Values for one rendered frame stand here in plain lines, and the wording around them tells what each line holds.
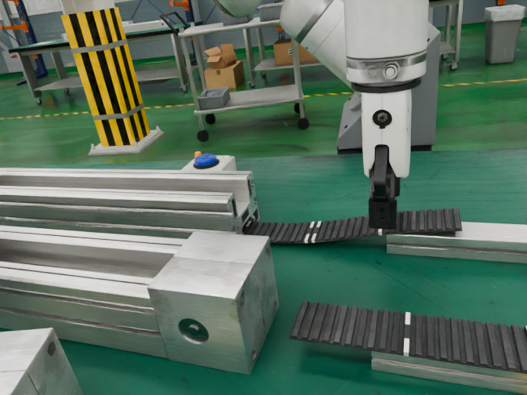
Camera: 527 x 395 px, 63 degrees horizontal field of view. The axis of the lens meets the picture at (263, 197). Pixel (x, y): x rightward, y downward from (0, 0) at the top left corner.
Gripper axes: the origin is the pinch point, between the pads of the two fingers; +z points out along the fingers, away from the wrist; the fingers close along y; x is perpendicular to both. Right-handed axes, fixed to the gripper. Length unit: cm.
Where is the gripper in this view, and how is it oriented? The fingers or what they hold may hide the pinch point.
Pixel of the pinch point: (385, 202)
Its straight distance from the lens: 56.5
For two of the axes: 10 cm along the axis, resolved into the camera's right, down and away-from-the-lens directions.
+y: 3.1, -4.6, 8.3
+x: -9.4, -0.3, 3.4
